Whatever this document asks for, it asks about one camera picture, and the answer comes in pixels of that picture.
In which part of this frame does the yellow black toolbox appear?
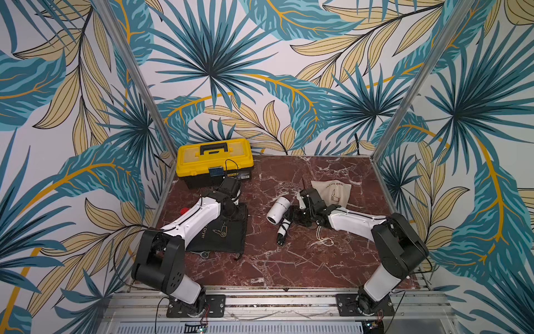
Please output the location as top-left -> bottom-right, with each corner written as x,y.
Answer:
176,139 -> 254,189

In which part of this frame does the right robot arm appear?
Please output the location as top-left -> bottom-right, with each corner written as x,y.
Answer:
296,188 -> 429,303

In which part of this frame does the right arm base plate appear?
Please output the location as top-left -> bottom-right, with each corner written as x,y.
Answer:
335,294 -> 395,317

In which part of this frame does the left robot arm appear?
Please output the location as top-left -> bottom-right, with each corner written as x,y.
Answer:
132,177 -> 241,305

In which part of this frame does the aluminium front rail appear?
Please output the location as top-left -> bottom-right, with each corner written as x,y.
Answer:
97,286 -> 459,333

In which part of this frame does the white hair dryer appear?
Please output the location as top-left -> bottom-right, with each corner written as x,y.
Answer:
266,196 -> 291,246

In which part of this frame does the beige drawstring bag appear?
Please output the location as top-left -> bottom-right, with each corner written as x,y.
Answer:
310,179 -> 352,248

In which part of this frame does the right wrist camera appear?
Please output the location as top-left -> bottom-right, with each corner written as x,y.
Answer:
296,193 -> 306,210

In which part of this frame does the black drawstring bag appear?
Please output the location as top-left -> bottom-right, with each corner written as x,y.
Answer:
186,203 -> 248,254

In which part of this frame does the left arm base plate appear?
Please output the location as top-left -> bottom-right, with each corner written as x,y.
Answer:
166,294 -> 226,319

